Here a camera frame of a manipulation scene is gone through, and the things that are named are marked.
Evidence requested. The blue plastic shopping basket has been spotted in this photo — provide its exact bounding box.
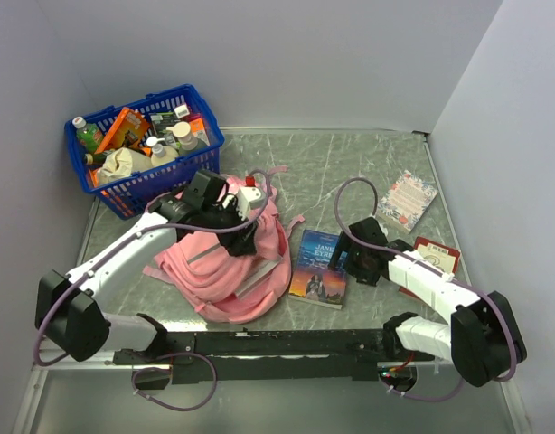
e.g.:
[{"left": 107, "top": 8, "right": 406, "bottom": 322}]
[{"left": 64, "top": 83, "right": 225, "bottom": 220}]

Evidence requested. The floral pink notebook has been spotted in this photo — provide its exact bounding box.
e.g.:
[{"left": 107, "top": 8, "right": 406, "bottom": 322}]
[{"left": 377, "top": 170, "right": 437, "bottom": 233}]

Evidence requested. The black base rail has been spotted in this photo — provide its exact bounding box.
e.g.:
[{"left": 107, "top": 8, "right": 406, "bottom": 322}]
[{"left": 113, "top": 328, "right": 433, "bottom": 384}]

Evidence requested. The grey pump bottle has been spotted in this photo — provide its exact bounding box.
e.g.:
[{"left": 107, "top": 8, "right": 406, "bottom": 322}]
[{"left": 165, "top": 121, "right": 209, "bottom": 156}]

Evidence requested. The orange snack box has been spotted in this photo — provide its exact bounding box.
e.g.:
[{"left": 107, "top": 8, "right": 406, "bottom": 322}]
[{"left": 95, "top": 107, "right": 150, "bottom": 154}]

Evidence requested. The green drink bottle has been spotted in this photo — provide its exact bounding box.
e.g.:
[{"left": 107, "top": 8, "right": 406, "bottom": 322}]
[{"left": 71, "top": 117, "right": 104, "bottom": 154}]

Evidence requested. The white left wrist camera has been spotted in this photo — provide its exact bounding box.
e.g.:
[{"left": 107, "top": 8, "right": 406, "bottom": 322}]
[{"left": 236, "top": 175, "right": 267, "bottom": 220}]

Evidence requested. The pink carton box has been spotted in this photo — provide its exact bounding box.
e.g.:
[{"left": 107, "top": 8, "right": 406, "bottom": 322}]
[{"left": 185, "top": 114, "right": 210, "bottom": 145}]

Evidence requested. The cream lotion bottle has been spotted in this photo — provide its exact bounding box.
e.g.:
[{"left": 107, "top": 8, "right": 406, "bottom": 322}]
[{"left": 146, "top": 137, "right": 179, "bottom": 167}]

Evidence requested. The white coffee cover book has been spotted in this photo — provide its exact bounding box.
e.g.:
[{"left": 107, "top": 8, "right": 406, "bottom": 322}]
[{"left": 234, "top": 259, "right": 281, "bottom": 299}]

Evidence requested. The beige cloth bag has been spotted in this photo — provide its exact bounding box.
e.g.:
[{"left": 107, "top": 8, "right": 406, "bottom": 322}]
[{"left": 95, "top": 148, "right": 153, "bottom": 186}]

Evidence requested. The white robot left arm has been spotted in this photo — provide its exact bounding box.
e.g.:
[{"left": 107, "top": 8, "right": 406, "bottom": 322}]
[{"left": 33, "top": 169, "right": 272, "bottom": 367}]

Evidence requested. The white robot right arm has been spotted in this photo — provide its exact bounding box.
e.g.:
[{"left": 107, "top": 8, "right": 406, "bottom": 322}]
[{"left": 330, "top": 217, "right": 527, "bottom": 387}]

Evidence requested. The red framed card book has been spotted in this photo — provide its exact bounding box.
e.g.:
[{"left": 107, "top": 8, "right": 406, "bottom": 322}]
[{"left": 409, "top": 236, "right": 461, "bottom": 274}]

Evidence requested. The pink student backpack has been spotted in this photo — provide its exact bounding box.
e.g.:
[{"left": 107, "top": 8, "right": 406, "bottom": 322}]
[{"left": 143, "top": 169, "right": 293, "bottom": 324}]

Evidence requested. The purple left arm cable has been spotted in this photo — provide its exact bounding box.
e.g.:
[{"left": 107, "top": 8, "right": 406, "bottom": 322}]
[{"left": 33, "top": 169, "right": 273, "bottom": 411}]

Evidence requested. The black packaged box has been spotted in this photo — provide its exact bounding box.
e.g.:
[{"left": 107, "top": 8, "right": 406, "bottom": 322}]
[{"left": 148, "top": 104, "right": 191, "bottom": 137}]

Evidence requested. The blue Jane Eyre book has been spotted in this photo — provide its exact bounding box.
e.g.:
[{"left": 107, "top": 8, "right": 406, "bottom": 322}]
[{"left": 287, "top": 230, "right": 346, "bottom": 310}]

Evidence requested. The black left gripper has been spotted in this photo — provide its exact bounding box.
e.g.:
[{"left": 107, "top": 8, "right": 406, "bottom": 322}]
[{"left": 201, "top": 194, "right": 258, "bottom": 256}]

